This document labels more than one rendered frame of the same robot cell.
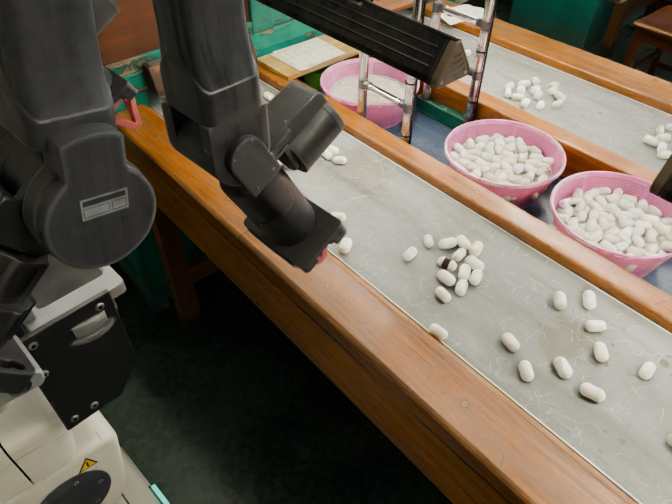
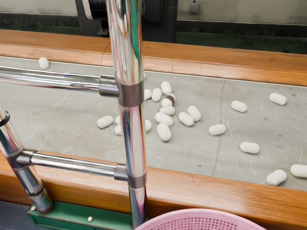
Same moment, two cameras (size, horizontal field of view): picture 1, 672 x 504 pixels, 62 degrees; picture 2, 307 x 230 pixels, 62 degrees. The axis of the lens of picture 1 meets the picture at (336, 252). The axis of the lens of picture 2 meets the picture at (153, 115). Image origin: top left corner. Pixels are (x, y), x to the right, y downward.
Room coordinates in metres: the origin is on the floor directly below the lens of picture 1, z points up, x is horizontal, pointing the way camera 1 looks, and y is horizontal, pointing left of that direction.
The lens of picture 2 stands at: (1.39, -0.16, 1.08)
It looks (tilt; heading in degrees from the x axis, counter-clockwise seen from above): 42 degrees down; 141
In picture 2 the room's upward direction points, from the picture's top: straight up
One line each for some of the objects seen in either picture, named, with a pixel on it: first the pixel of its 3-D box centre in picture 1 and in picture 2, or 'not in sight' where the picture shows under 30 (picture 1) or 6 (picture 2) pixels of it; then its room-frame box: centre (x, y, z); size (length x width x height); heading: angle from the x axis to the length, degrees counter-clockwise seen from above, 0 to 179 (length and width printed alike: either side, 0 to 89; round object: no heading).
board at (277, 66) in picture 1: (318, 52); not in sight; (1.56, 0.05, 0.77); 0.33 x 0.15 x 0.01; 131
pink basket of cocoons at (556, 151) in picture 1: (500, 167); not in sight; (1.06, -0.38, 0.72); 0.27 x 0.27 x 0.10
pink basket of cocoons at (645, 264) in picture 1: (612, 228); not in sight; (0.85, -0.56, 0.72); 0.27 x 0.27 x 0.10
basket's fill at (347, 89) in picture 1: (369, 99); not in sight; (1.39, -0.09, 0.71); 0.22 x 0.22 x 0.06
